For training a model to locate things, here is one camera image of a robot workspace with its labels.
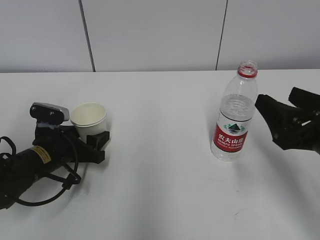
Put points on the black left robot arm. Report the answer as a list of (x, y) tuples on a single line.
[(19, 171)]

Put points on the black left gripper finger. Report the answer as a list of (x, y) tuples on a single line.
[(93, 150)]

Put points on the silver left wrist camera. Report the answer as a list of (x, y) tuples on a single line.
[(48, 115)]

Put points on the white paper cup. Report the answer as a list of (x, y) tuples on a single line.
[(89, 119)]

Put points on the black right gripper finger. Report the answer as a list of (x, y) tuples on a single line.
[(304, 99), (278, 117)]

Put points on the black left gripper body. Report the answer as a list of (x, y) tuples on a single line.
[(55, 142)]

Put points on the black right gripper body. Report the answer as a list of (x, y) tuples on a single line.
[(305, 133)]

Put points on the clear water bottle red label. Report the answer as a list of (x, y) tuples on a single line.
[(236, 110)]

